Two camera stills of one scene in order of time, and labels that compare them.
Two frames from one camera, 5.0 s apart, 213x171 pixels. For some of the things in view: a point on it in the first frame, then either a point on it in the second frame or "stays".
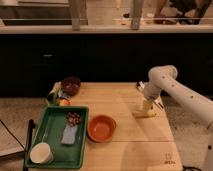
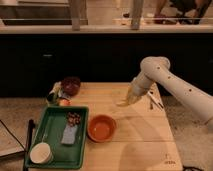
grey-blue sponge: (69, 135) stays
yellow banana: (142, 114) -> (122, 104)
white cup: (41, 153) stays
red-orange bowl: (101, 128) stays
